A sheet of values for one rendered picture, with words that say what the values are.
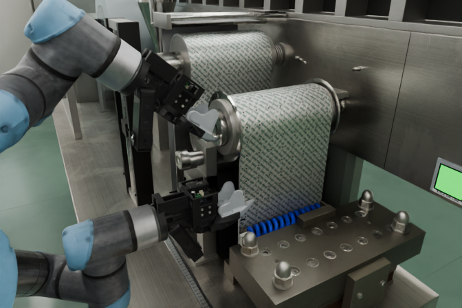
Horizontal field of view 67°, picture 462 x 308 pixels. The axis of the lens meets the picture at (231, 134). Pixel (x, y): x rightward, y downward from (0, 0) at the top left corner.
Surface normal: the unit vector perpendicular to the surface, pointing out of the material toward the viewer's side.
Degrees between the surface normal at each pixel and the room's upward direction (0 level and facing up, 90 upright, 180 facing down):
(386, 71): 90
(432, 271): 0
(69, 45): 101
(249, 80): 92
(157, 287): 0
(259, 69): 92
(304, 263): 0
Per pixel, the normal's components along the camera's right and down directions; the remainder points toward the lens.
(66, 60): 0.38, 0.57
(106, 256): 0.48, 0.34
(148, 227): 0.43, -0.15
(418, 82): -0.87, 0.18
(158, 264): 0.00, -0.92
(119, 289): 0.79, 0.25
